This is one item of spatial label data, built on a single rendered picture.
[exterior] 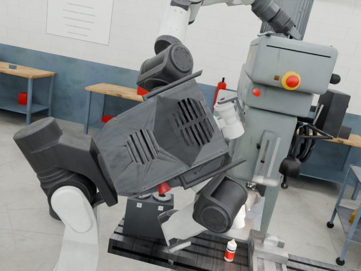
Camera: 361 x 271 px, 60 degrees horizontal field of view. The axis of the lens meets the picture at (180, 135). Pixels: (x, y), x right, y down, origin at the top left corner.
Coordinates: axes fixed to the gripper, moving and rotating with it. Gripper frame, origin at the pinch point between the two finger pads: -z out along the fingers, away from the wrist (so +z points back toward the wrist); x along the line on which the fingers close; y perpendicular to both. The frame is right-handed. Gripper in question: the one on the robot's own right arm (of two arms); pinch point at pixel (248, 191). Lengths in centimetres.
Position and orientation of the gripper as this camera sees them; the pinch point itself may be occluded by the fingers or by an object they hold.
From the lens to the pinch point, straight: 146.2
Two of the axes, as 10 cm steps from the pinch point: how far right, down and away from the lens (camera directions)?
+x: -8.8, -2.8, 3.9
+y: -1.8, 9.4, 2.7
